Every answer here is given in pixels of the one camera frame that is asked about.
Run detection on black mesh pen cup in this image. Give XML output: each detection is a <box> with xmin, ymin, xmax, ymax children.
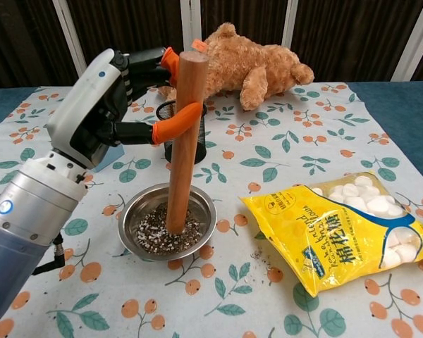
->
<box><xmin>155</xmin><ymin>99</ymin><xmax>208</xmax><ymax>165</ymax></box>

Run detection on stainless steel bowl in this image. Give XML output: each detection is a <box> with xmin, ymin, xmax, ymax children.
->
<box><xmin>118</xmin><ymin>182</ymin><xmax>219</xmax><ymax>262</ymax></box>

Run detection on crushed dark seeds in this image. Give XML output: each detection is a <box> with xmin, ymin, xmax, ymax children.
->
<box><xmin>135</xmin><ymin>201</ymin><xmax>202</xmax><ymax>254</ymax></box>

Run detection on floral tablecloth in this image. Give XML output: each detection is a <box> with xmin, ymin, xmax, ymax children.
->
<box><xmin>0</xmin><ymin>82</ymin><xmax>423</xmax><ymax>338</ymax></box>

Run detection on yellow marshmallow bag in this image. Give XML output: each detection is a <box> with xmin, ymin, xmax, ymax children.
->
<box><xmin>240</xmin><ymin>171</ymin><xmax>423</xmax><ymax>298</ymax></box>

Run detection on light blue foam cube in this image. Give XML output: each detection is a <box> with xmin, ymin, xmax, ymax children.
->
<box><xmin>91</xmin><ymin>144</ymin><xmax>125</xmax><ymax>173</ymax></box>

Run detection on white partition post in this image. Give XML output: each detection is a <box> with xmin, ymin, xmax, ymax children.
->
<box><xmin>391</xmin><ymin>0</ymin><xmax>423</xmax><ymax>82</ymax></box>
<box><xmin>52</xmin><ymin>0</ymin><xmax>92</xmax><ymax>85</ymax></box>
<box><xmin>281</xmin><ymin>0</ymin><xmax>299</xmax><ymax>46</ymax></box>
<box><xmin>180</xmin><ymin>0</ymin><xmax>202</xmax><ymax>54</ymax></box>

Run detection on brown teddy bear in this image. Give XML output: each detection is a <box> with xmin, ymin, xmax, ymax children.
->
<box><xmin>157</xmin><ymin>22</ymin><xmax>315</xmax><ymax>112</ymax></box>

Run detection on brown wooden rod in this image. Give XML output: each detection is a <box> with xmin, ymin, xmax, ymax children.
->
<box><xmin>165</xmin><ymin>51</ymin><xmax>209</xmax><ymax>235</ymax></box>

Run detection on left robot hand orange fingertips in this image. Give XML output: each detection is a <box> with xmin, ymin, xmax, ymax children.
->
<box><xmin>46</xmin><ymin>46</ymin><xmax>204</xmax><ymax>169</ymax></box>

